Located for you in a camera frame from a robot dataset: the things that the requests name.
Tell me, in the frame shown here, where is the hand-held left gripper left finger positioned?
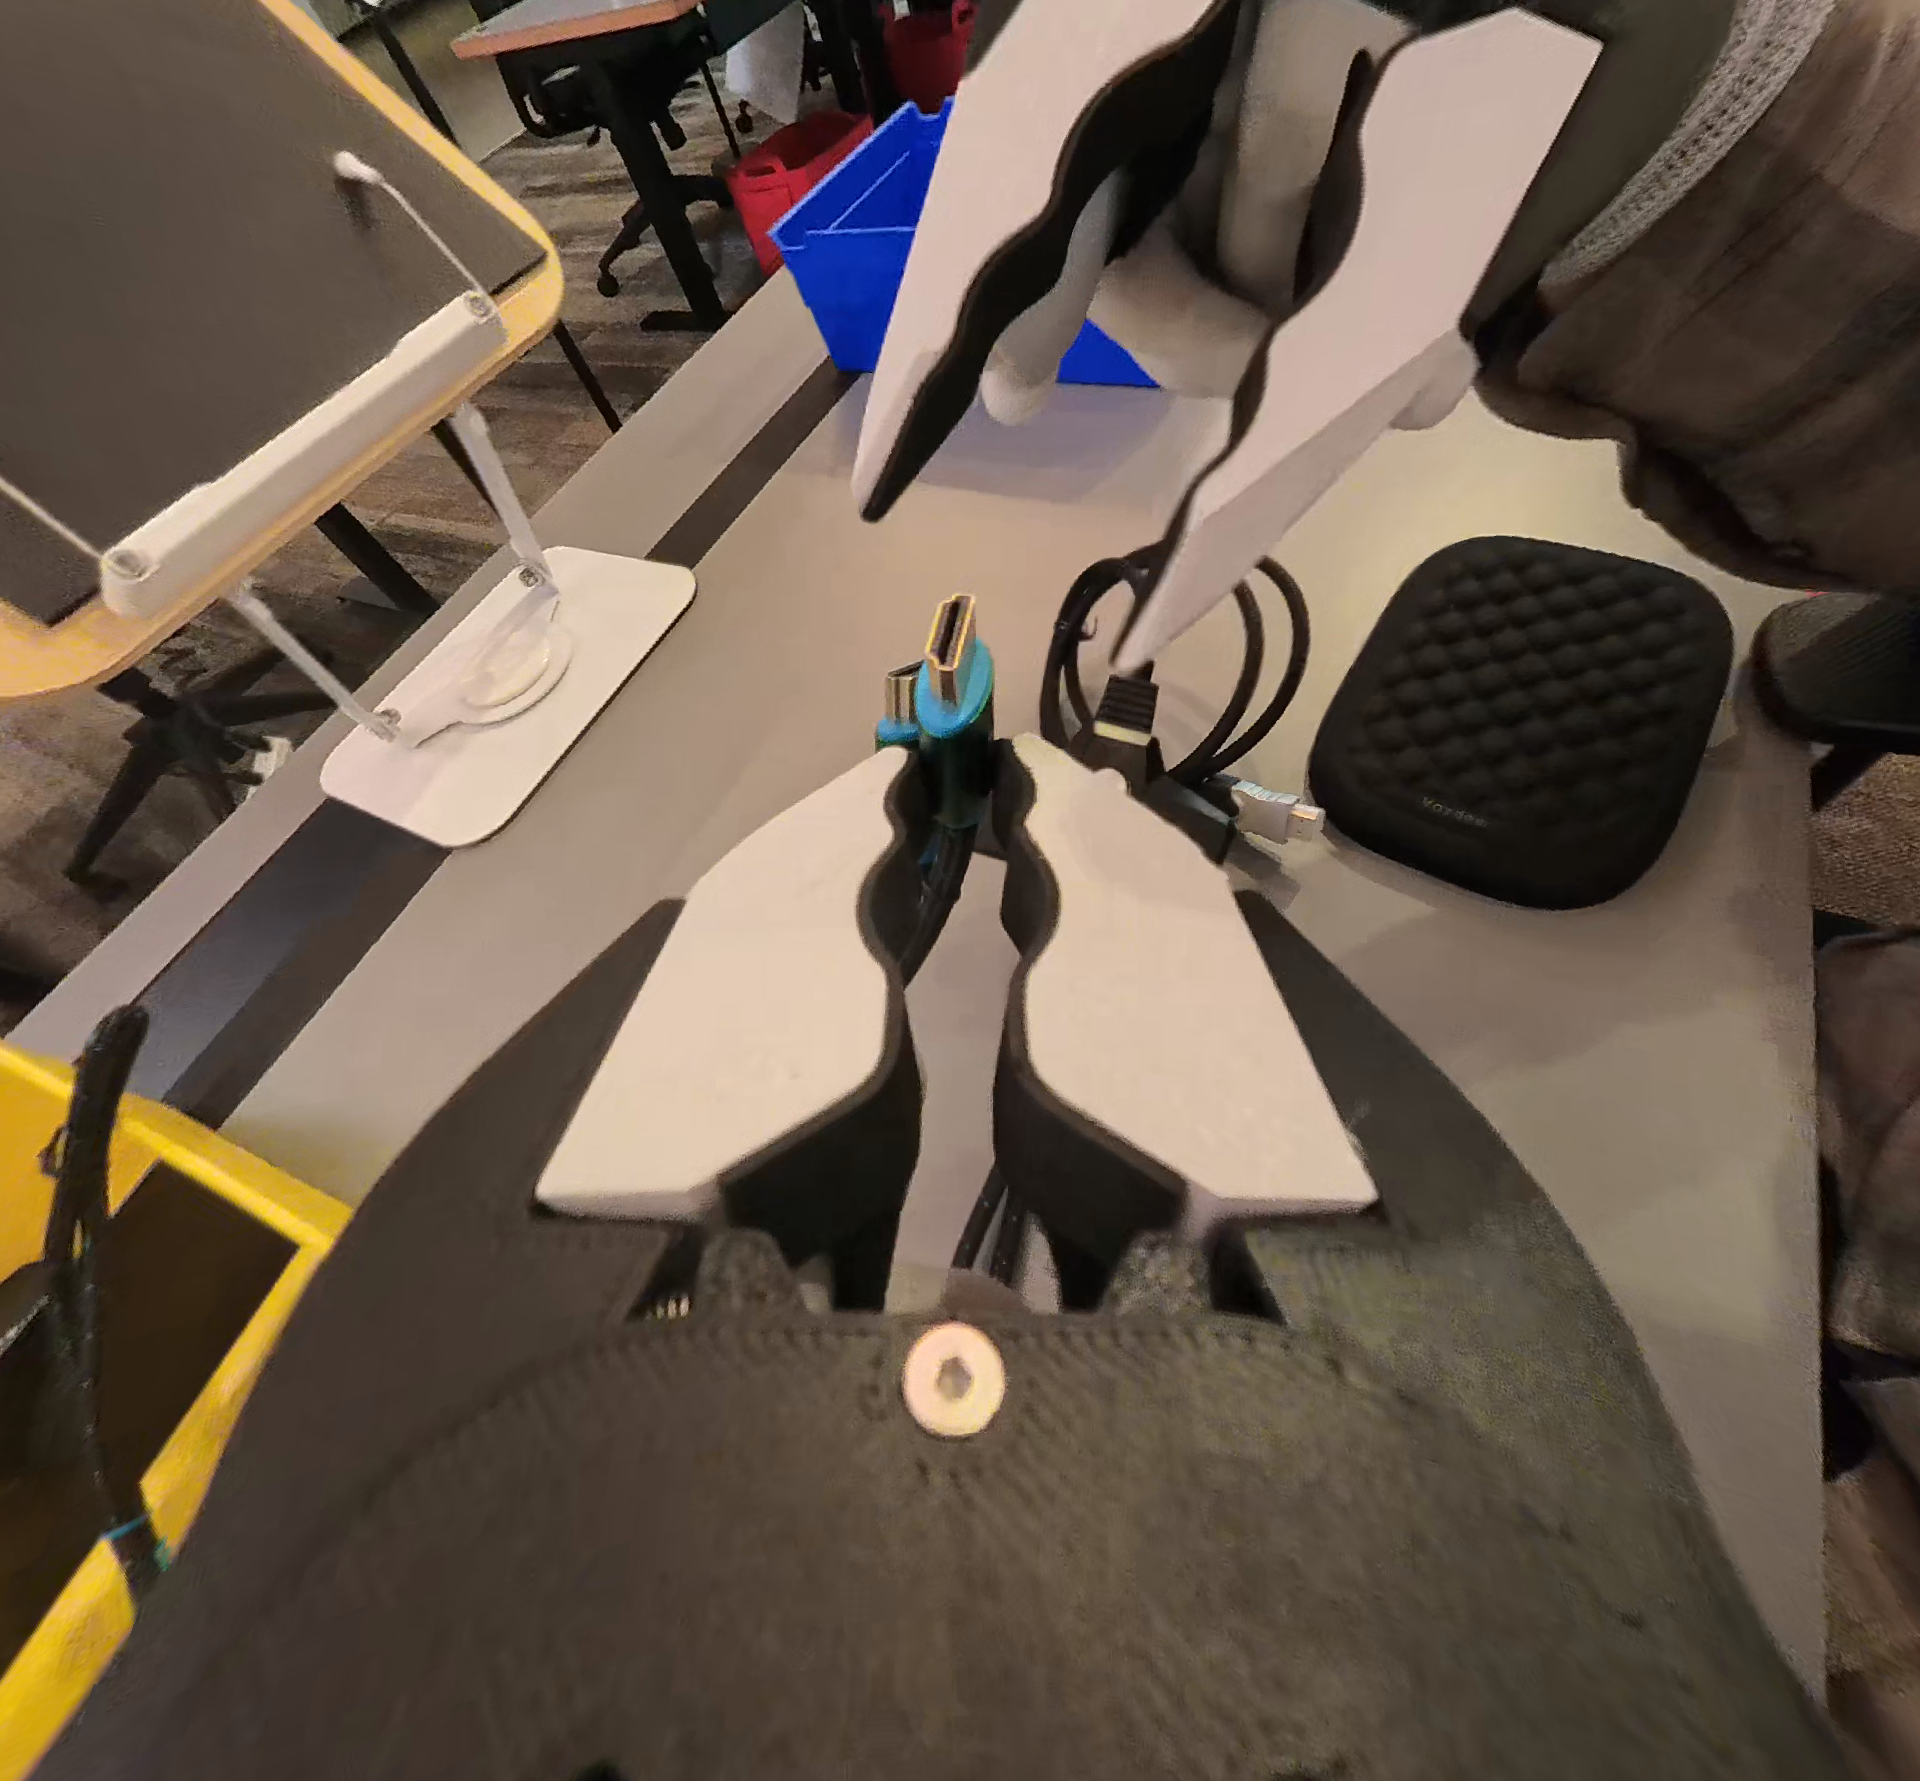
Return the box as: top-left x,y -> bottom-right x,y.
535,746 -> 920,1220

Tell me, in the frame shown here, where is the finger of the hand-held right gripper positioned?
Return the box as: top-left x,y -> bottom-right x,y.
851,0 -> 1249,524
1109,1 -> 1606,673

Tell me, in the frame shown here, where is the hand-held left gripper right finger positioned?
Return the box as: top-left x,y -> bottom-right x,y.
992,735 -> 1378,1220

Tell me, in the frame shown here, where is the blue plastic bin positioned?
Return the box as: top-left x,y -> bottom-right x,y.
768,91 -> 1164,391

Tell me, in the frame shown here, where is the green plug black cable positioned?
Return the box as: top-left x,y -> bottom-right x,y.
874,592 -> 1040,1285

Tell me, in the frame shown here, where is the black hdmi cable coil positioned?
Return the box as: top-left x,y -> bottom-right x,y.
1041,551 -> 1329,882

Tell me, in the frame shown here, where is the yellow plastic bin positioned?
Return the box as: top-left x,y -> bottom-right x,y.
0,1047 -> 355,1724

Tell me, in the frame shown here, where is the person's right forearm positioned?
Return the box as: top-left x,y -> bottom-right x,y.
1477,0 -> 1920,597

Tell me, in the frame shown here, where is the red fabric bin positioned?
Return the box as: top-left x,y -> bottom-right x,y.
885,0 -> 977,111
726,109 -> 876,274

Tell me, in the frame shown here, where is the black textured pad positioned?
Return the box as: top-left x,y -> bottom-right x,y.
1309,536 -> 1738,912

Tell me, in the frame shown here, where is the white tablet stand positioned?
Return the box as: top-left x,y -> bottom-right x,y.
0,0 -> 699,850

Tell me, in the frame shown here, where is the black office chair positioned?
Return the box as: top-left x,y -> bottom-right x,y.
68,506 -> 437,898
1747,592 -> 1920,763

